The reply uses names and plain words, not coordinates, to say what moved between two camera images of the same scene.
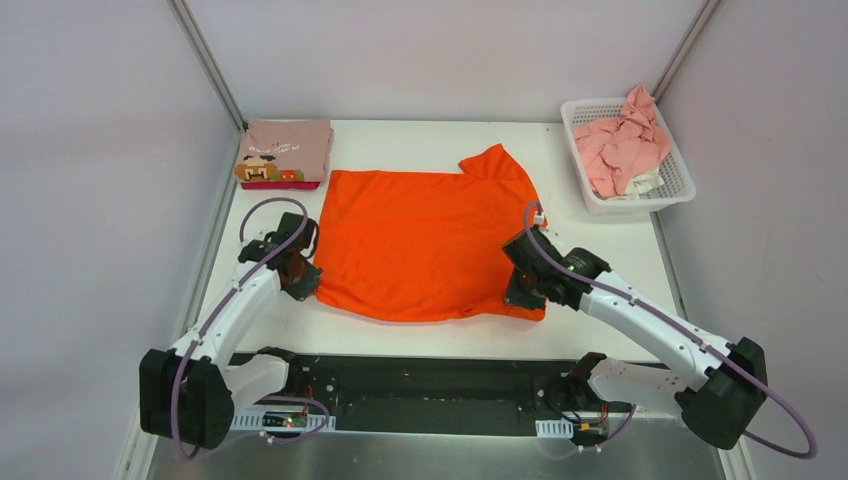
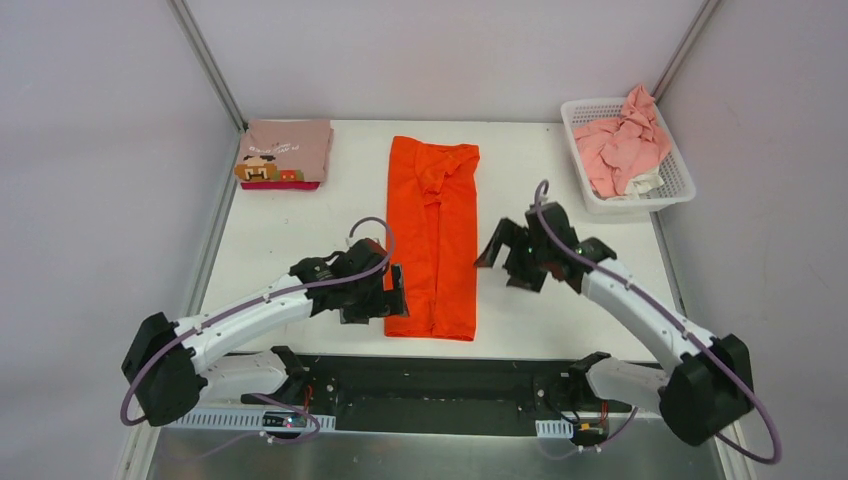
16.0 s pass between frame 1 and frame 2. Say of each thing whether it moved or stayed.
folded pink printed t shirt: stayed
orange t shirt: moved
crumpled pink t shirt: stayed
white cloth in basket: stayed
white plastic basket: stayed
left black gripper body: moved
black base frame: stayed
